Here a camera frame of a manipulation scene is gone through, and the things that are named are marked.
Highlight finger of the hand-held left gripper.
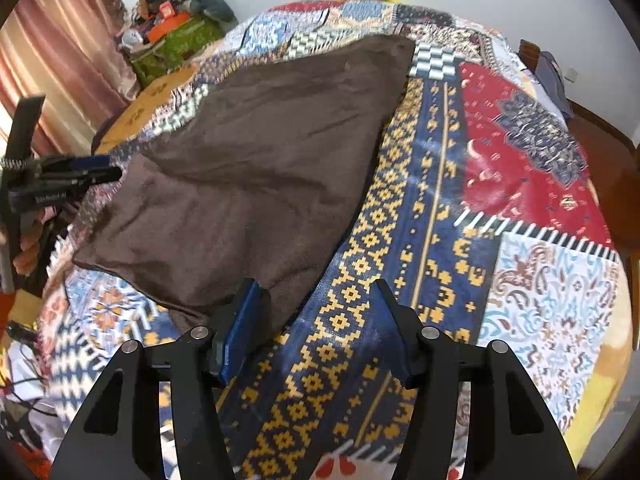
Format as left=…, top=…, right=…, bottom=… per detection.
left=47, top=166, right=124, bottom=187
left=37, top=154, right=113, bottom=171

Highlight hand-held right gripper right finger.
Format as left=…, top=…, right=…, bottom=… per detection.
left=370, top=279, right=576, bottom=480

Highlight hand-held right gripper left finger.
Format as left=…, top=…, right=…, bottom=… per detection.
left=50, top=277, right=273, bottom=480

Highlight brown shirt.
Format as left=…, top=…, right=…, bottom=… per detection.
left=72, top=35, right=417, bottom=341

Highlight person's left hand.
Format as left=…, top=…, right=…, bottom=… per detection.
left=12, top=222, right=45, bottom=275

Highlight wooden lap desk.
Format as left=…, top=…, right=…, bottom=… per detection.
left=92, top=62, right=198, bottom=156

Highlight striped pink curtain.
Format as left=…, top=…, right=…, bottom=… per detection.
left=0, top=0, right=138, bottom=161

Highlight green storage bag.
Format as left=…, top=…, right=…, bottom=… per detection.
left=129, top=12, right=226, bottom=88

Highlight patchwork printed blanket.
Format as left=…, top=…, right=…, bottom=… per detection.
left=37, top=0, right=633, bottom=480

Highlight flat orange box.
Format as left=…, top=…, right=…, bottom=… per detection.
left=147, top=12, right=191, bottom=43

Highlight grey-blue bag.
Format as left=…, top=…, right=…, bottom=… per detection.
left=535, top=50, right=573, bottom=118

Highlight black floor cable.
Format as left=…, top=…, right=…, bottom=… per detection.
left=0, top=375, right=58, bottom=418

